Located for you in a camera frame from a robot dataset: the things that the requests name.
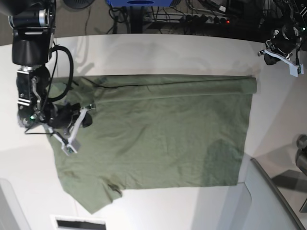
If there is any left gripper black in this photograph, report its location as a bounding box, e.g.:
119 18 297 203
264 31 301 66

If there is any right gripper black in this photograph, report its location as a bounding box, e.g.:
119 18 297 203
47 103 93 129

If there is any green t-shirt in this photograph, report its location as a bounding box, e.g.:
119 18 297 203
48 75 257 213

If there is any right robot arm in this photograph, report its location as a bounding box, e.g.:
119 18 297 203
8 0 81 130

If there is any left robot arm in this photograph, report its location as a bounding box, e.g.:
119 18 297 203
265 0 307 64

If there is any power strip with red light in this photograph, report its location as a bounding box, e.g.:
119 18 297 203
184 14 231 25

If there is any grey metal stand right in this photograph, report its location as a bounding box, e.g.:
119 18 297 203
251 134 307 230

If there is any black round fan base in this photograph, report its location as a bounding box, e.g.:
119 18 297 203
63 0 94 10

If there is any blue plastic bin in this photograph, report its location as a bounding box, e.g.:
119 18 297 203
107 0 172 7

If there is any black table leg post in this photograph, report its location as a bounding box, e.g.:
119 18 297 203
129 6 144 34

